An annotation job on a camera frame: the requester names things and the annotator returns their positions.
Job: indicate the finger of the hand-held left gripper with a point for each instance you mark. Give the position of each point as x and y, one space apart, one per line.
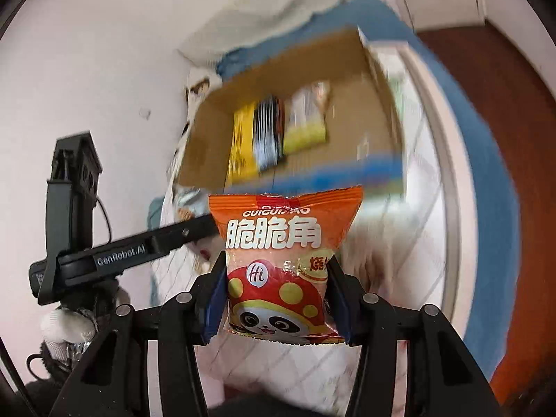
186 232

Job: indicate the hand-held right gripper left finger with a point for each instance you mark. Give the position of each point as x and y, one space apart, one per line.
213 308

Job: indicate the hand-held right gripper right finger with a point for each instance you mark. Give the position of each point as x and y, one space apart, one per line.
343 308

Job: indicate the orange panda snack packet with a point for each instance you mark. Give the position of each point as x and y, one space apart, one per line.
273 234

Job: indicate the cardboard box with blue print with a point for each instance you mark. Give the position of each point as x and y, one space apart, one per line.
343 139

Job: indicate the person's left hand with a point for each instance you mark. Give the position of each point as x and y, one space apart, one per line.
65 323

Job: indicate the pale printed snack packet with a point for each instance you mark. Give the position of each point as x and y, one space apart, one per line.
189 204

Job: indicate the yellow snack packet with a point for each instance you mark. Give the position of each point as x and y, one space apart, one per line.
241 143

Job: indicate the white diamond-print tablecloth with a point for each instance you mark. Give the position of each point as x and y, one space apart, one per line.
417 208

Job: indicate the black striped snack packet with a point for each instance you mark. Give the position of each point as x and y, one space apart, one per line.
268 134

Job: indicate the yellow-green snack packet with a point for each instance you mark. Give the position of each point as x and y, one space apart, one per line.
306 117

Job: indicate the blue cloth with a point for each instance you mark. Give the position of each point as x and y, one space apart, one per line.
482 191

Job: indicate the white cloth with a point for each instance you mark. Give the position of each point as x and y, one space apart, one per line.
269 4

